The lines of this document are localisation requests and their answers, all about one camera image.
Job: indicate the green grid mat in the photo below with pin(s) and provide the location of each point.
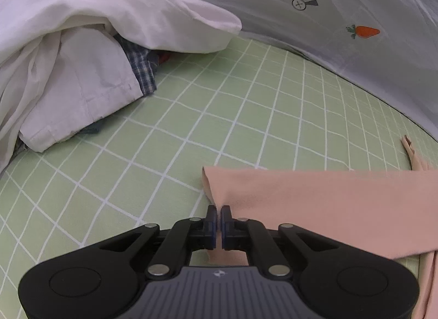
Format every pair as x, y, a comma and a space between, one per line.
251, 105

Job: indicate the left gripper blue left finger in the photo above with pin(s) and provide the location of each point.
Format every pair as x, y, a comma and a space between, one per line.
185, 237

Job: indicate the plaid checkered garment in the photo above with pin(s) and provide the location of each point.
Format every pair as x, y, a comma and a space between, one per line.
144, 63

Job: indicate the beige long-sleeve shirt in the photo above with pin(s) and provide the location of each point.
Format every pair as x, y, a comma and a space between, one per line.
390, 213

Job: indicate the grey carrot-print backdrop cloth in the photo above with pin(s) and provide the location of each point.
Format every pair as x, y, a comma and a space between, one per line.
387, 47

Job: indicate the white crumpled garment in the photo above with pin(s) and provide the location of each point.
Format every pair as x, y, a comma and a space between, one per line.
62, 68

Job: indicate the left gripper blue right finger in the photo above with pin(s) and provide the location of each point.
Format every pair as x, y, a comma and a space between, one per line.
252, 238

